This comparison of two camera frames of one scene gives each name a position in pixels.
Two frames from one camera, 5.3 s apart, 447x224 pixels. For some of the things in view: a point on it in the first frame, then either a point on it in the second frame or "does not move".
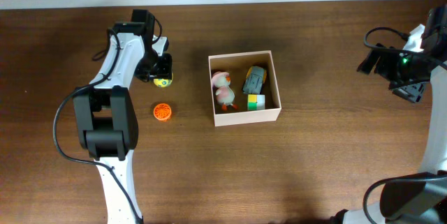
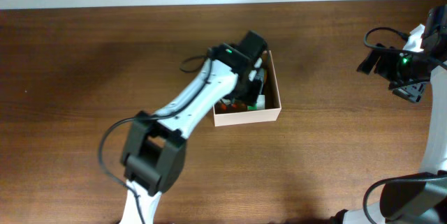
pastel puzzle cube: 255,102 does not move
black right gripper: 411,92 does not move
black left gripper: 166,74 → 251,102
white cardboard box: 237,65 does not move
